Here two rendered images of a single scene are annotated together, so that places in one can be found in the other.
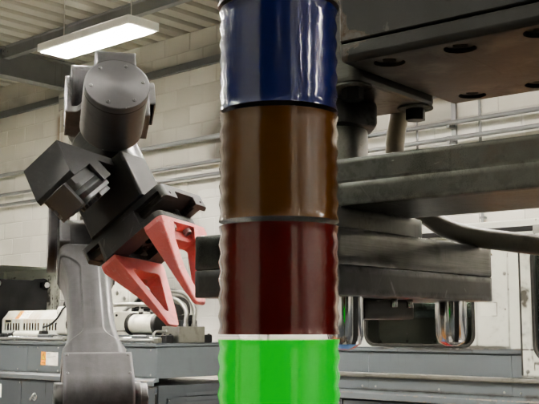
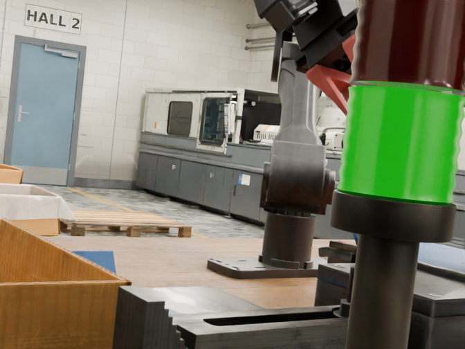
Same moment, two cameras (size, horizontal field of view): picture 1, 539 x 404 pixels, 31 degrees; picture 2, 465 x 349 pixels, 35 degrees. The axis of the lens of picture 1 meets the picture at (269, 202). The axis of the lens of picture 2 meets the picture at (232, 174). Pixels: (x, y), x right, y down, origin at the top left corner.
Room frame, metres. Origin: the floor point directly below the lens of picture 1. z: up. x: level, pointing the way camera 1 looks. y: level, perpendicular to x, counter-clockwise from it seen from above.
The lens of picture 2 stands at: (0.06, -0.02, 1.06)
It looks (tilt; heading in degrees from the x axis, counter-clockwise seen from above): 3 degrees down; 17
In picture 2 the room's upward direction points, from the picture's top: 6 degrees clockwise
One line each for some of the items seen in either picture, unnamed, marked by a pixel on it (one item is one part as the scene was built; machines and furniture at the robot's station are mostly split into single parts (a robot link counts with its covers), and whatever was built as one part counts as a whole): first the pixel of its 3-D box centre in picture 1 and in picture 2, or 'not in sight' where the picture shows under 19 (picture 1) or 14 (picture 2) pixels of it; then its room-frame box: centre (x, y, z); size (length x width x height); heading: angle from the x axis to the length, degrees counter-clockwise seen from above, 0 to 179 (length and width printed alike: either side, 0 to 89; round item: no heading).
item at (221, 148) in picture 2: not in sight; (212, 122); (9.43, 3.15, 1.21); 0.86 x 0.10 x 0.79; 48
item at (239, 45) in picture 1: (278, 62); not in sight; (0.31, 0.00, 1.17); 0.04 x 0.04 x 0.03
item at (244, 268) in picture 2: not in sight; (288, 240); (0.97, 0.17, 0.94); 0.20 x 0.07 x 0.08; 141
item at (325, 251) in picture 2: not in sight; (360, 259); (0.63, 0.04, 0.98); 0.07 x 0.02 x 0.01; 51
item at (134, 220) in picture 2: not in sight; (114, 224); (6.67, 3.12, 0.07); 1.20 x 1.00 x 0.14; 140
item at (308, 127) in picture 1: (278, 170); not in sight; (0.31, 0.00, 1.14); 0.04 x 0.04 x 0.03
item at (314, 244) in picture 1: (278, 280); (413, 37); (0.31, 0.00, 1.10); 0.04 x 0.04 x 0.03
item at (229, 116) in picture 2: not in sight; (231, 119); (9.10, 2.78, 1.27); 0.23 x 0.18 x 0.38; 138
